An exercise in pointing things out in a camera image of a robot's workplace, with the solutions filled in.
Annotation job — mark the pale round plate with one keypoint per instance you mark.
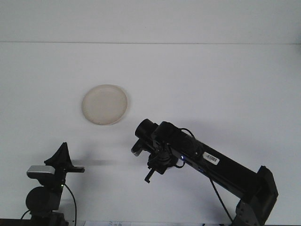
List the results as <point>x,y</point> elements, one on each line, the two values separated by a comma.
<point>104,104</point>

